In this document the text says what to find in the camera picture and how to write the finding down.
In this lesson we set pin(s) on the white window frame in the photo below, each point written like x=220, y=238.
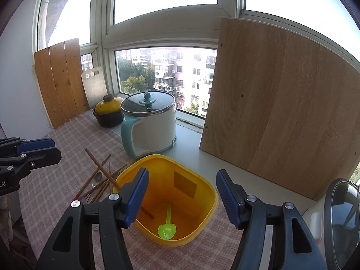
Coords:
x=104, y=19

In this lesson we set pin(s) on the black clay pot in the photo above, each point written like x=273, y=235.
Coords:
x=108, y=121

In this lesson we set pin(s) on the yellow plastic container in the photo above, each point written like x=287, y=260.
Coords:
x=191, y=211

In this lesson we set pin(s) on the apartment building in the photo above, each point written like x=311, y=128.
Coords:
x=191, y=73

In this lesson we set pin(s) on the person's left forearm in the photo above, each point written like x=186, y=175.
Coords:
x=4, y=216

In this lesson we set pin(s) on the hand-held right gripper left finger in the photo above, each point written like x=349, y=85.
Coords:
x=137, y=199

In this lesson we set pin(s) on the pine plank panel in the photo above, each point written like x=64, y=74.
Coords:
x=60, y=84

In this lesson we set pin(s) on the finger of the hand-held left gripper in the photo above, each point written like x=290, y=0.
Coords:
x=45, y=157
x=36, y=145

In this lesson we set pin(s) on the yellow ceramic pot lid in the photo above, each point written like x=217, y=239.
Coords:
x=108, y=107

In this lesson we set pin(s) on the metal spoon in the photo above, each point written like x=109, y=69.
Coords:
x=98, y=176

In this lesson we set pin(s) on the pink checkered tablecloth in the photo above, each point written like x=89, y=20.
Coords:
x=45, y=191

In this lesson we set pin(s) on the long brown chopstick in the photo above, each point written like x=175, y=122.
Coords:
x=98, y=166

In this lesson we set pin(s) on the black rimmed glass lid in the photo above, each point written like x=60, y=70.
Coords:
x=341, y=219

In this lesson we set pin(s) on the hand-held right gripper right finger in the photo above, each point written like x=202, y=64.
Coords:
x=226, y=199

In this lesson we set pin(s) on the light wood laminate board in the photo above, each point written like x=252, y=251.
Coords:
x=275, y=104

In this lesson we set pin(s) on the green plastic spoon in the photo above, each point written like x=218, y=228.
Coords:
x=166, y=230

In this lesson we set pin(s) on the glass lid teal knob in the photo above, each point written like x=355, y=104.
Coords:
x=157, y=101

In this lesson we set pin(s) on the pale cutting board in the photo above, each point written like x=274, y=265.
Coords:
x=94, y=90

